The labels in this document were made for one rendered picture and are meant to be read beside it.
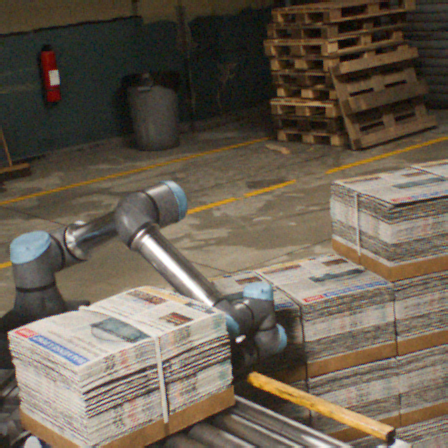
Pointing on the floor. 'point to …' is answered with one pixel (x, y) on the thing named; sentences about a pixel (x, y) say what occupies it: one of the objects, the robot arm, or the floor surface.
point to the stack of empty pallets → (336, 44)
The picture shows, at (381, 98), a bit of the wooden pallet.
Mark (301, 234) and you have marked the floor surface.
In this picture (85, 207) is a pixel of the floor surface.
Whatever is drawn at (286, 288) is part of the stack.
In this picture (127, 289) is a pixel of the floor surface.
